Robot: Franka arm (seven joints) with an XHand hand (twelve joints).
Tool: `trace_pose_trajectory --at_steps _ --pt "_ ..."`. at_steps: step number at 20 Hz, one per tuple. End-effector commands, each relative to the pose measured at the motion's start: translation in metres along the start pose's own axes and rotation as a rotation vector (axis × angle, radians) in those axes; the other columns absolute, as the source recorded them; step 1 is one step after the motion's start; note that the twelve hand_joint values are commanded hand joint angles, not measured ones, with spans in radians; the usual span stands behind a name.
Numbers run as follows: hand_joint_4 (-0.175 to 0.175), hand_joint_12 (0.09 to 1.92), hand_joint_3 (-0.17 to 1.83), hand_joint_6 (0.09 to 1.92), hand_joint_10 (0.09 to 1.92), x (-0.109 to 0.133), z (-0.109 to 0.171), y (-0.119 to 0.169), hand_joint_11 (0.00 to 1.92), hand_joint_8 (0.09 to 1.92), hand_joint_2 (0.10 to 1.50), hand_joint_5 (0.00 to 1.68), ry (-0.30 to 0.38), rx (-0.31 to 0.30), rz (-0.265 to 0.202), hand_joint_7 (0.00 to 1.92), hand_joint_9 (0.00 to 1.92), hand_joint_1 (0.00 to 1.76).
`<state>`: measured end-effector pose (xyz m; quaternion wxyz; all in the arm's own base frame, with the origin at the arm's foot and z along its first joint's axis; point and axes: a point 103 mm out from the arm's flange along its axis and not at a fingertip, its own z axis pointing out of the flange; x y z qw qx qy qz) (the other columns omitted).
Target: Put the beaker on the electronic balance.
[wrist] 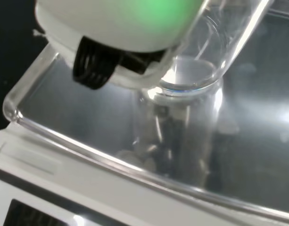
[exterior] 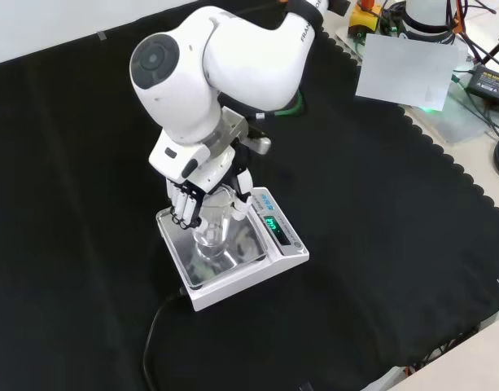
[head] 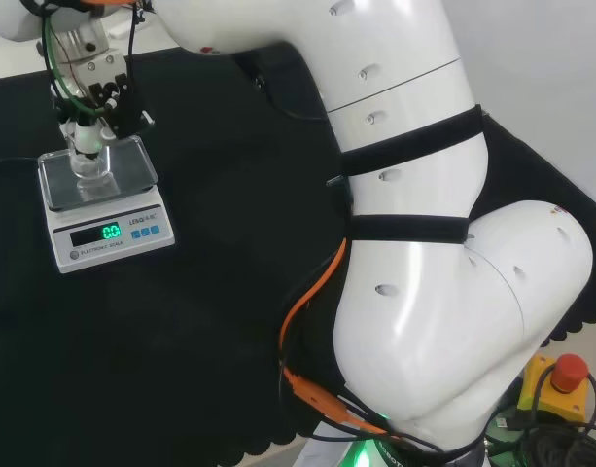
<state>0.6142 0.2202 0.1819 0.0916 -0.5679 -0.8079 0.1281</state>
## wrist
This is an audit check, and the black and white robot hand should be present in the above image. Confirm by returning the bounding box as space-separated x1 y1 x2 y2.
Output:
32 0 207 91

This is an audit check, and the white electronic balance steel pan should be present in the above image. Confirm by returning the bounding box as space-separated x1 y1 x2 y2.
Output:
0 7 289 226

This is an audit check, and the black bench cloth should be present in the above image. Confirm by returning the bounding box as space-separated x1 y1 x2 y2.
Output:
0 0 50 139

